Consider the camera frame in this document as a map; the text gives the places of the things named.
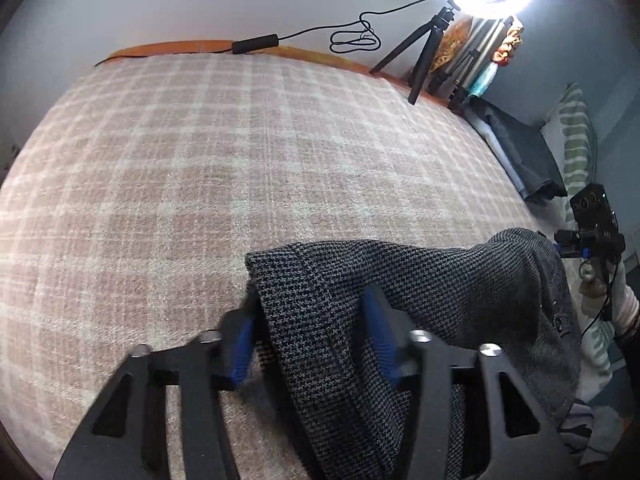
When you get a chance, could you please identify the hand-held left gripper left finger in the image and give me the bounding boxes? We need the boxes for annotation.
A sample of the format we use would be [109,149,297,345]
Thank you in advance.
[52,292,260,480]

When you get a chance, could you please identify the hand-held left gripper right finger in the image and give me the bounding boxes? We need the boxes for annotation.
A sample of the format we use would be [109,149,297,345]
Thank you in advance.
[363,285,584,480]

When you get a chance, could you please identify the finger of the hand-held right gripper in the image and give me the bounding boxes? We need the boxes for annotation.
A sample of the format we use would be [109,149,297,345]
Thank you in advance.
[539,230,587,262]

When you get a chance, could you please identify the grey houndstooth pants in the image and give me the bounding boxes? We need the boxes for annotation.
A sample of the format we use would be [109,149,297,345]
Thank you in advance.
[244,227,584,480]

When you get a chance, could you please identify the person's right forearm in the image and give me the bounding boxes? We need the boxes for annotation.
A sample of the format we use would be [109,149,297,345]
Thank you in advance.
[606,262,640,356]

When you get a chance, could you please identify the person's right hand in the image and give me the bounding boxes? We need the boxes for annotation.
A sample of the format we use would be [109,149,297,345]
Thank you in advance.
[579,261,612,312]

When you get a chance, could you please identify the green striped white pillow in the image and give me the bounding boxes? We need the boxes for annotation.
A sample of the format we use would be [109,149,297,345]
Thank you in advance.
[539,84,600,223]

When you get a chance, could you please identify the folded dark clothes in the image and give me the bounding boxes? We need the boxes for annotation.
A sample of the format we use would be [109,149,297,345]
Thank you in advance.
[464,97,569,204]

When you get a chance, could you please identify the pink plaid blanket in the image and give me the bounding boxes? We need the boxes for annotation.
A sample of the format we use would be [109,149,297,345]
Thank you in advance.
[0,52,561,480]

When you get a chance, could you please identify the grey striped cloth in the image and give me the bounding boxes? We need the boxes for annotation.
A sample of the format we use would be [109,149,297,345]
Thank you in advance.
[556,399,597,467]

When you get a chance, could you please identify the colourful patterned cloth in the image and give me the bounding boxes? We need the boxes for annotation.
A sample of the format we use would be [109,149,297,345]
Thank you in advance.
[470,16,526,98]

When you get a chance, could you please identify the silver tripod stand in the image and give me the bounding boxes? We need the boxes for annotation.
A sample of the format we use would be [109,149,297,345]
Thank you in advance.
[429,16,516,112]

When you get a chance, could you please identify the yellow patterned cushion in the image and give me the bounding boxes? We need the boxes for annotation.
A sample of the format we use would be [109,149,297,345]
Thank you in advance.
[431,16,475,73]

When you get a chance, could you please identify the black mini tripod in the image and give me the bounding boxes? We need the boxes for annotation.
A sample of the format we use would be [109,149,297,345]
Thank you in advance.
[369,6,462,106]

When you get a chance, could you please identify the orange wooden bed edge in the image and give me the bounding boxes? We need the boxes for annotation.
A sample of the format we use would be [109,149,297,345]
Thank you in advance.
[94,38,453,108]

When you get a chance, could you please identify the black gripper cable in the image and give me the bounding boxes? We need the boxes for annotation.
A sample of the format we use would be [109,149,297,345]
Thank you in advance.
[579,265,618,356]

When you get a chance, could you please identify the black cable with inline remote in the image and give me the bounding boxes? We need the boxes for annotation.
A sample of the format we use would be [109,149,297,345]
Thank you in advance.
[231,0,451,56]

